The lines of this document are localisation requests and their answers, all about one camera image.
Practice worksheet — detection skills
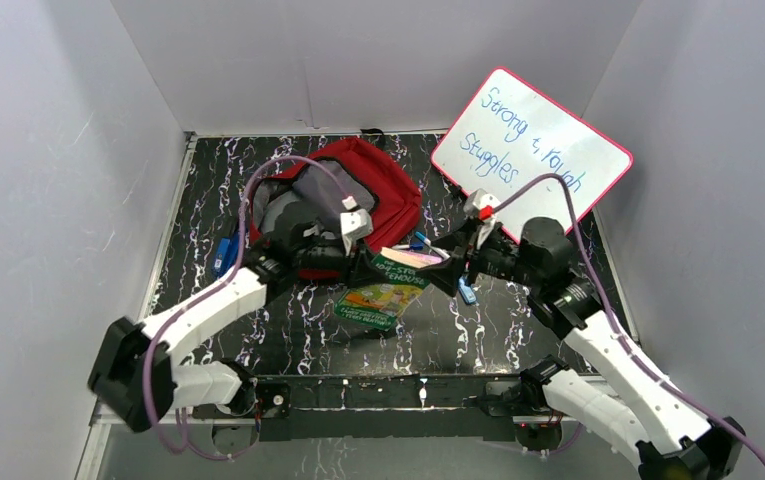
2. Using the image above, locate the green book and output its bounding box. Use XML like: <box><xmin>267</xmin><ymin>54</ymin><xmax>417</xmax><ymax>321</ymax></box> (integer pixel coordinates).
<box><xmin>333</xmin><ymin>247</ymin><xmax>443</xmax><ymax>330</ymax></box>

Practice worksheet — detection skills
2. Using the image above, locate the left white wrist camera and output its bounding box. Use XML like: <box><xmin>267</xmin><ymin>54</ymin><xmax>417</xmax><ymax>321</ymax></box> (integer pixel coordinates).
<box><xmin>339</xmin><ymin>196</ymin><xmax>374</xmax><ymax>256</ymax></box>

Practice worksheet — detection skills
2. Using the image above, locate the blue-capped white marker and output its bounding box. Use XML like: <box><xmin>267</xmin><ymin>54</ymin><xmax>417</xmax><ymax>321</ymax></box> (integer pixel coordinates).
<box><xmin>392</xmin><ymin>231</ymin><xmax>450</xmax><ymax>260</ymax></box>

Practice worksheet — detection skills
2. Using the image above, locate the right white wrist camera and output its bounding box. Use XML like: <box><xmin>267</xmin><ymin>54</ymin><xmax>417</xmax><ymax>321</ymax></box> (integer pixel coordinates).
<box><xmin>464</xmin><ymin>189</ymin><xmax>500</xmax><ymax>250</ymax></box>

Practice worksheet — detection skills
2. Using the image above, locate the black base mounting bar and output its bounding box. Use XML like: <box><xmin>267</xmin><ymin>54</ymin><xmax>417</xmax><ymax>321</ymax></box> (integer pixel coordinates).
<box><xmin>256</xmin><ymin>374</ymin><xmax>539</xmax><ymax>441</ymax></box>

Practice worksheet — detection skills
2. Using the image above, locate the red backpack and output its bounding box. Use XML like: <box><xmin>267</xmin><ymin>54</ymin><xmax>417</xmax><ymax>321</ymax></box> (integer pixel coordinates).
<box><xmin>245</xmin><ymin>137</ymin><xmax>422</xmax><ymax>281</ymax></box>

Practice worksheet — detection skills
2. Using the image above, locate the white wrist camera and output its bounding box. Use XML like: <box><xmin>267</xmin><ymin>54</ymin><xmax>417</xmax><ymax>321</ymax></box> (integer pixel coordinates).
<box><xmin>339</xmin><ymin>196</ymin><xmax>374</xmax><ymax>256</ymax></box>
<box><xmin>464</xmin><ymin>189</ymin><xmax>500</xmax><ymax>250</ymax></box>

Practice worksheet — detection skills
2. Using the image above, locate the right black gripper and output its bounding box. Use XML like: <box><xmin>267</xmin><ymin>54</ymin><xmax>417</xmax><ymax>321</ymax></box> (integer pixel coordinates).
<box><xmin>414</xmin><ymin>216</ymin><xmax>542</xmax><ymax>298</ymax></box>

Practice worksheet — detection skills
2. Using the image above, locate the pink-framed whiteboard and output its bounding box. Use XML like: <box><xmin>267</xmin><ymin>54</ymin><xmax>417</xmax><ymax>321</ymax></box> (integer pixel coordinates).
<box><xmin>431</xmin><ymin>67</ymin><xmax>634</xmax><ymax>240</ymax></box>

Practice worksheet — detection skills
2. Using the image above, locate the small blue stapler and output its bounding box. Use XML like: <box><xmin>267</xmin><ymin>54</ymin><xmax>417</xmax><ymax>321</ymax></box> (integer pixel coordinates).
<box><xmin>458</xmin><ymin>277</ymin><xmax>478</xmax><ymax>305</ymax></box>

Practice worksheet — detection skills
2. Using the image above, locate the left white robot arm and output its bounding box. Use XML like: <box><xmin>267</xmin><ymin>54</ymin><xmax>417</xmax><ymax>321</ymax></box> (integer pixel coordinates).
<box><xmin>87</xmin><ymin>198</ymin><xmax>384</xmax><ymax>433</ymax></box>

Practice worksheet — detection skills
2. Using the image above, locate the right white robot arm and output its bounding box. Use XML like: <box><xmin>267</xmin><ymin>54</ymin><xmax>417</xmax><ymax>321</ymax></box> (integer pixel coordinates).
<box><xmin>419</xmin><ymin>217</ymin><xmax>744</xmax><ymax>479</ymax></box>

